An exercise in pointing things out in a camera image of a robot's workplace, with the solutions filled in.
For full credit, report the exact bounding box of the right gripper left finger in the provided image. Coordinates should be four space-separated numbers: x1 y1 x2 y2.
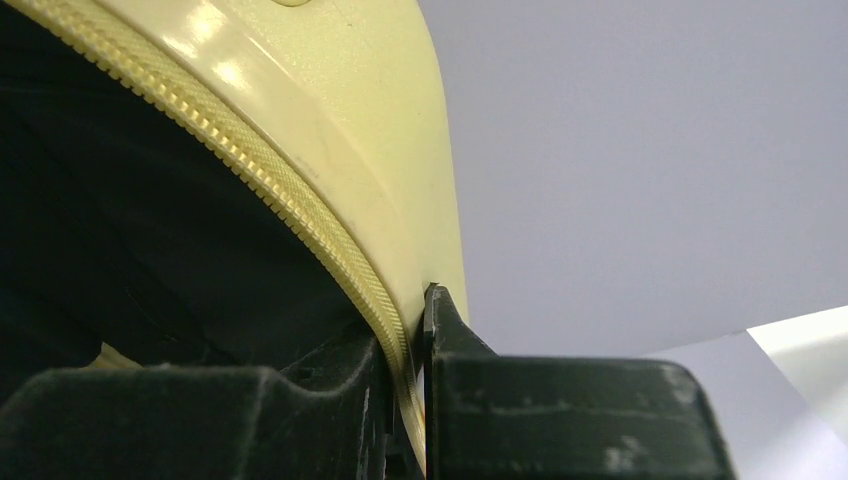
1 328 392 479

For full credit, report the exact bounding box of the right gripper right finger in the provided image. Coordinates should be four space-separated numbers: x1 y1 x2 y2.
422 284 737 479

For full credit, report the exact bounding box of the yellow hard-shell suitcase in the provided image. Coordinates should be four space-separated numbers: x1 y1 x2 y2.
1 1 466 479

